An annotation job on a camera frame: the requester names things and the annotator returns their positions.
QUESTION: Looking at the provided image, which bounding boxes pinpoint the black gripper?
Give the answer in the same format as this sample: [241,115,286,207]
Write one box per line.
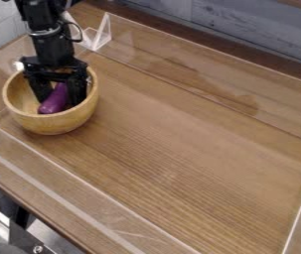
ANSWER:
[21,28,87,106]

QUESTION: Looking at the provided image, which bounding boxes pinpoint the purple toy eggplant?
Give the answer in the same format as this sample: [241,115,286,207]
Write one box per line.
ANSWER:
[38,82,69,114]

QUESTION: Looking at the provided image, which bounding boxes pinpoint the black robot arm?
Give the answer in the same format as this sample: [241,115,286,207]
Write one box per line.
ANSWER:
[15,0,87,106]

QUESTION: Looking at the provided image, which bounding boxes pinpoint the brown wooden bowl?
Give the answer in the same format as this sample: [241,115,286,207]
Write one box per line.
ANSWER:
[2,67,98,135]

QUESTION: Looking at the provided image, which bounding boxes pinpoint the clear acrylic corner bracket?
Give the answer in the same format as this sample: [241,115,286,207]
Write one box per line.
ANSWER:
[65,12,112,52]

